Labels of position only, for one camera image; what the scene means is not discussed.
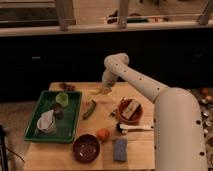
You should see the orange fruit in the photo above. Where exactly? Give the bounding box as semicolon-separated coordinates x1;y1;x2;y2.
97;128;110;141

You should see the purple bowl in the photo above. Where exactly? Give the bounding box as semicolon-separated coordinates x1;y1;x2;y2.
72;134;100;164

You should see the green cucumber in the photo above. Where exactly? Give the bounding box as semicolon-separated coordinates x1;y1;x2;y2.
83;100;97;120

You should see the yellow banana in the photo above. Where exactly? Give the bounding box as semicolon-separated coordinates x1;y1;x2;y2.
88;89;101;95

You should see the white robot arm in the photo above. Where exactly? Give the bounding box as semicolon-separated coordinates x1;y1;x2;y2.
102;53;208;171

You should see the blue sponge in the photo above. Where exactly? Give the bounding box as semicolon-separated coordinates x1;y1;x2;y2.
113;139;127;162

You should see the dark small cup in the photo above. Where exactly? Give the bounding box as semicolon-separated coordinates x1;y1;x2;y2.
51;103;63;119

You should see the green tray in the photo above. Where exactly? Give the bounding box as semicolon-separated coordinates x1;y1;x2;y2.
24;91;82;143

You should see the orange bowl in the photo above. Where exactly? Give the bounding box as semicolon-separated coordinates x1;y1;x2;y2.
116;99;143;125

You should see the wooden block in bowl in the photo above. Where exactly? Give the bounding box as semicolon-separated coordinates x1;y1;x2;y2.
122;100;139;120

